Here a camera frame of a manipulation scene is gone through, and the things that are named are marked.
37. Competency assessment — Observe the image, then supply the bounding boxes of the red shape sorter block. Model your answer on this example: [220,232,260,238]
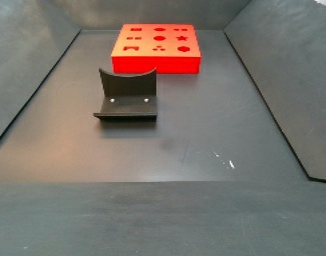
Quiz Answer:
[110,24,201,74]

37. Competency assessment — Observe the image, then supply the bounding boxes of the black curved holder stand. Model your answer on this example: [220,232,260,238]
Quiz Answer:
[93,69,157,120]

